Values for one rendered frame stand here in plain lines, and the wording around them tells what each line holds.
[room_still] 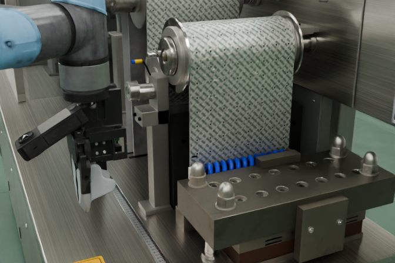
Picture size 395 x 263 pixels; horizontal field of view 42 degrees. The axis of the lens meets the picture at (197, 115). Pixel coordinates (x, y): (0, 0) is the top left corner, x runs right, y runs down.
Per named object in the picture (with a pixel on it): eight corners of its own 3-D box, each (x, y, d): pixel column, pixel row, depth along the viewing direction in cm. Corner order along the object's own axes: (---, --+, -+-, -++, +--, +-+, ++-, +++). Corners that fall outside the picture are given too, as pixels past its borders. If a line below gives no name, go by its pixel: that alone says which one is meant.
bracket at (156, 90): (136, 206, 115) (130, 74, 105) (163, 201, 118) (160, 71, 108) (143, 216, 111) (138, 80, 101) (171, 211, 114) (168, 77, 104)
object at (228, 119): (189, 171, 104) (188, 84, 98) (287, 152, 114) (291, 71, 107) (190, 172, 104) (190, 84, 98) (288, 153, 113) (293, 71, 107)
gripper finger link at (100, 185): (119, 213, 85) (116, 162, 82) (83, 221, 83) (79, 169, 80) (114, 205, 88) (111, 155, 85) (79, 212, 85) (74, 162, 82)
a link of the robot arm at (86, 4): (34, -13, 73) (78, -18, 79) (42, 63, 76) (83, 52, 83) (73, -10, 69) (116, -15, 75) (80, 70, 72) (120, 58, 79)
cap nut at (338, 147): (325, 152, 111) (327, 133, 110) (338, 150, 113) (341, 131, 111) (336, 159, 108) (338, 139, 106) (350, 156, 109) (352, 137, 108)
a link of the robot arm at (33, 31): (-41, 66, 69) (26, 51, 78) (13, 77, 63) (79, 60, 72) (-51, 6, 66) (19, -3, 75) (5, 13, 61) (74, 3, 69)
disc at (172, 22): (161, 83, 110) (159, 13, 106) (163, 83, 110) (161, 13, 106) (189, 101, 97) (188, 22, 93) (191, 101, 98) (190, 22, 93)
